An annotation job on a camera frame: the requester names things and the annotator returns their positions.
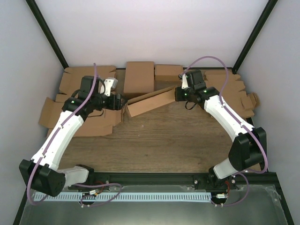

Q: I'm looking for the large cardboard box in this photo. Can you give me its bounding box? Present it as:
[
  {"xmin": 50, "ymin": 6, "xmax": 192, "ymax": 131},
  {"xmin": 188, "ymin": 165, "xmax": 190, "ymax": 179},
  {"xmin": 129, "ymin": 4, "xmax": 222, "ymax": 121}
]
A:
[{"xmin": 126, "ymin": 86, "xmax": 175, "ymax": 118}]

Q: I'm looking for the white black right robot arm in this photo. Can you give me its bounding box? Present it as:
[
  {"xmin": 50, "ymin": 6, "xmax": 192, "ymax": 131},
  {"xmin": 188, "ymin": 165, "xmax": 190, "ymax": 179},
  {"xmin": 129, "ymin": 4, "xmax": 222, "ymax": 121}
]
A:
[{"xmin": 175, "ymin": 70, "xmax": 268, "ymax": 189}]

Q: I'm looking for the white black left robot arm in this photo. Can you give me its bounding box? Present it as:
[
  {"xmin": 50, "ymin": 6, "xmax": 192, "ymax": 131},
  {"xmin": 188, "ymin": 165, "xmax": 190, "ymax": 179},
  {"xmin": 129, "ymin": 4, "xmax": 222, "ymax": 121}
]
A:
[{"xmin": 19, "ymin": 75, "xmax": 126, "ymax": 197}]

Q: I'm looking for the tall folded cardboard box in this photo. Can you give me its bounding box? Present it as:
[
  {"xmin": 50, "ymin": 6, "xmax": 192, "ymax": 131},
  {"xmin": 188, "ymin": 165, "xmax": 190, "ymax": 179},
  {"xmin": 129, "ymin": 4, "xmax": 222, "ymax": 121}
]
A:
[{"xmin": 123, "ymin": 61, "xmax": 155, "ymax": 99}]

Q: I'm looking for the small folded cardboard box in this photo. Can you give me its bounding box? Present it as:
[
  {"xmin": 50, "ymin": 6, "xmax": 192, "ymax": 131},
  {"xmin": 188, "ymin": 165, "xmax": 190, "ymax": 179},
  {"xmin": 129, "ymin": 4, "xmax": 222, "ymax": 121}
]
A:
[{"xmin": 155, "ymin": 64, "xmax": 183, "ymax": 82}]

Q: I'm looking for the flat cardboard blank front left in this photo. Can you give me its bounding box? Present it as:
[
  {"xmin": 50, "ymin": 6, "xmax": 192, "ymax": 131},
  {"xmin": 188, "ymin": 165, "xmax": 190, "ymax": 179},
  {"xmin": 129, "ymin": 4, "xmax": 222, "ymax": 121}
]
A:
[{"xmin": 39, "ymin": 94, "xmax": 124, "ymax": 137}]

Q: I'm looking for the flat cardboard blank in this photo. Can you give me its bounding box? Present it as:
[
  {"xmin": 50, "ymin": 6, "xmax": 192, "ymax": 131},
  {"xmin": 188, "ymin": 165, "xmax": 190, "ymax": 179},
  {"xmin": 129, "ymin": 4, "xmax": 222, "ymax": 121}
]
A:
[
  {"xmin": 39, "ymin": 94, "xmax": 124, "ymax": 137},
  {"xmin": 59, "ymin": 66, "xmax": 116, "ymax": 95}
]

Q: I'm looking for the flat cardboard blank back left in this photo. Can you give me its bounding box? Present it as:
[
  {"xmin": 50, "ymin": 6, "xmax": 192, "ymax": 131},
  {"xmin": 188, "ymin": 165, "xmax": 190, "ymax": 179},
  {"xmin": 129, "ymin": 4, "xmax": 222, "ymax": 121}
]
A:
[{"xmin": 59, "ymin": 66, "xmax": 116, "ymax": 95}]

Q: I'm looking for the stack of small cardboard blanks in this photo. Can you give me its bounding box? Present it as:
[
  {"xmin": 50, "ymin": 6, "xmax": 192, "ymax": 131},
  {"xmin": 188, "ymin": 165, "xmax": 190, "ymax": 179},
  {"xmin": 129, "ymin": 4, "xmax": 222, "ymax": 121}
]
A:
[{"xmin": 204, "ymin": 70, "xmax": 260, "ymax": 119}]

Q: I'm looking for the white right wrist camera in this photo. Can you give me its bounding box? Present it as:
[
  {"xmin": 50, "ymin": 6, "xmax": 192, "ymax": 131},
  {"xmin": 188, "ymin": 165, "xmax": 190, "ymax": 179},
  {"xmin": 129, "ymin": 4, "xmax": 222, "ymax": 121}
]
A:
[{"xmin": 179, "ymin": 74, "xmax": 189, "ymax": 90}]

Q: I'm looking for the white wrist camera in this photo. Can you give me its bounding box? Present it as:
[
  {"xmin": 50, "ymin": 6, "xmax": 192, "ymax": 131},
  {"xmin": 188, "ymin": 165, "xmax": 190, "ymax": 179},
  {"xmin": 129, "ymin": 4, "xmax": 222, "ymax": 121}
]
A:
[
  {"xmin": 179, "ymin": 74, "xmax": 189, "ymax": 90},
  {"xmin": 101, "ymin": 77, "xmax": 118, "ymax": 97}
]

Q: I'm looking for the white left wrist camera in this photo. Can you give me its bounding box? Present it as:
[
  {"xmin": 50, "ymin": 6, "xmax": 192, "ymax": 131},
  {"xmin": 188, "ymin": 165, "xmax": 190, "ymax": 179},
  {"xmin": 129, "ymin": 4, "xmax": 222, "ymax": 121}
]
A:
[{"xmin": 101, "ymin": 77, "xmax": 118, "ymax": 97}]

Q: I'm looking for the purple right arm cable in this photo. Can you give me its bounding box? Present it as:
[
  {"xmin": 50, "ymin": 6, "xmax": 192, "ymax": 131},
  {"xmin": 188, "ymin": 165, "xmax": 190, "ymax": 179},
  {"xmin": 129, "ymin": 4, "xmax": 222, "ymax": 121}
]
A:
[{"xmin": 182, "ymin": 56, "xmax": 269, "ymax": 208}]

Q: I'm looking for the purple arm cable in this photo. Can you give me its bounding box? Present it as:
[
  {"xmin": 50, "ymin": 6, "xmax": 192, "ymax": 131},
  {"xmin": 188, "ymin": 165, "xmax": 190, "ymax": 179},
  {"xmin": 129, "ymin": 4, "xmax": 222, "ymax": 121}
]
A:
[
  {"xmin": 26, "ymin": 62, "xmax": 122, "ymax": 208},
  {"xmin": 182, "ymin": 56, "xmax": 269, "ymax": 208}
]

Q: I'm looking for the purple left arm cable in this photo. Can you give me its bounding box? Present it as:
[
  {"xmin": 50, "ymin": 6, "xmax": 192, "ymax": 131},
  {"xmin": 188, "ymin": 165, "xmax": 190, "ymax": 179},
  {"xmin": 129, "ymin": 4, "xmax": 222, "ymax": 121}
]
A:
[{"xmin": 26, "ymin": 62, "xmax": 122, "ymax": 208}]

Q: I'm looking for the light blue slotted cable duct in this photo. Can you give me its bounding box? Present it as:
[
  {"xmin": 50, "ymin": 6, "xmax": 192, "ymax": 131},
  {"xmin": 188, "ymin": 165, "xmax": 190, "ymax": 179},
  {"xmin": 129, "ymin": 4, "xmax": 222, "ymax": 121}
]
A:
[{"xmin": 45, "ymin": 192, "xmax": 211, "ymax": 203}]

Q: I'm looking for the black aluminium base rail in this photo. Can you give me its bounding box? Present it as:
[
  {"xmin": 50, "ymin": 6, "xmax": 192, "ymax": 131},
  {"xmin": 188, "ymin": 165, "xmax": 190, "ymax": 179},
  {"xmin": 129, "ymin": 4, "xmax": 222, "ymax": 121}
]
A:
[{"xmin": 30, "ymin": 172, "xmax": 277, "ymax": 191}]

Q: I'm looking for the black right corner frame post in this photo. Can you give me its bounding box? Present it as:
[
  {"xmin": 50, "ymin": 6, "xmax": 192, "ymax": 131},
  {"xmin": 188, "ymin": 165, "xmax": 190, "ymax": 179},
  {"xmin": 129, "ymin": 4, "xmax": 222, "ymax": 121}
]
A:
[{"xmin": 232, "ymin": 0, "xmax": 278, "ymax": 74}]

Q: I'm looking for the black corner frame post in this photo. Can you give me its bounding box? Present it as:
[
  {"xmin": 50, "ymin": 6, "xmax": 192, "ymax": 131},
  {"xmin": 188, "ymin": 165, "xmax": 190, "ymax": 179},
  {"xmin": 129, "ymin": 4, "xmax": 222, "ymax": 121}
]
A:
[
  {"xmin": 232, "ymin": 0, "xmax": 278, "ymax": 74},
  {"xmin": 26, "ymin": 0, "xmax": 69, "ymax": 69}
]

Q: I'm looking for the black left corner frame post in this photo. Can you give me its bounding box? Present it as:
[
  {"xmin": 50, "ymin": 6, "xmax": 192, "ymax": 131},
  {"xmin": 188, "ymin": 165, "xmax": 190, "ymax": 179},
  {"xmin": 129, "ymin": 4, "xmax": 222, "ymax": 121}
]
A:
[{"xmin": 26, "ymin": 0, "xmax": 69, "ymax": 69}]

